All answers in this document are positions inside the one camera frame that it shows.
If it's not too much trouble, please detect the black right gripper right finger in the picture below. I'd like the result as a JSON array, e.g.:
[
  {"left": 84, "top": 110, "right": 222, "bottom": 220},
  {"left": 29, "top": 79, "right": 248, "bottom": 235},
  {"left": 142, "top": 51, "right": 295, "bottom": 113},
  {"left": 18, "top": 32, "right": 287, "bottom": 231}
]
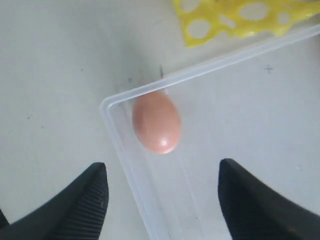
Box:
[{"left": 218, "top": 158, "right": 320, "bottom": 240}]

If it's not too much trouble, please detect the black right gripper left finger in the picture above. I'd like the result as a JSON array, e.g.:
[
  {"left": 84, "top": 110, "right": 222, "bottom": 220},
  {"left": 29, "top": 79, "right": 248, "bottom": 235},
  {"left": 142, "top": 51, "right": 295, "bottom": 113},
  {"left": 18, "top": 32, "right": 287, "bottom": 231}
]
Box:
[{"left": 4, "top": 162, "right": 109, "bottom": 240}]

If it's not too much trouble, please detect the brown egg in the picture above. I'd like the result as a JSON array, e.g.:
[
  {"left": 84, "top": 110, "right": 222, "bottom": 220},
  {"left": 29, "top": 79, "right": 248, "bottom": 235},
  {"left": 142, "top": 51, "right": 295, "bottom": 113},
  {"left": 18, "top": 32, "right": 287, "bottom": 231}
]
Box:
[{"left": 132, "top": 91, "right": 182, "bottom": 154}]

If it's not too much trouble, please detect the clear plastic container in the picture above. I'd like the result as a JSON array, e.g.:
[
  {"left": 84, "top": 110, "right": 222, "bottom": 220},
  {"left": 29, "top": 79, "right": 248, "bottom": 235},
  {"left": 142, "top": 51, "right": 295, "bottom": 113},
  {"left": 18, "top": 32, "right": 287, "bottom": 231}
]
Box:
[{"left": 100, "top": 25, "right": 320, "bottom": 240}]

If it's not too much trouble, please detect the yellow plastic egg tray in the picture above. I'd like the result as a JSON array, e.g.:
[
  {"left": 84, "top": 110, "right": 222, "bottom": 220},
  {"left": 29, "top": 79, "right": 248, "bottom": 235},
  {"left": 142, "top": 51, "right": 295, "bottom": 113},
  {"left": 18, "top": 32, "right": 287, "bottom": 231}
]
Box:
[{"left": 172, "top": 0, "right": 320, "bottom": 47}]

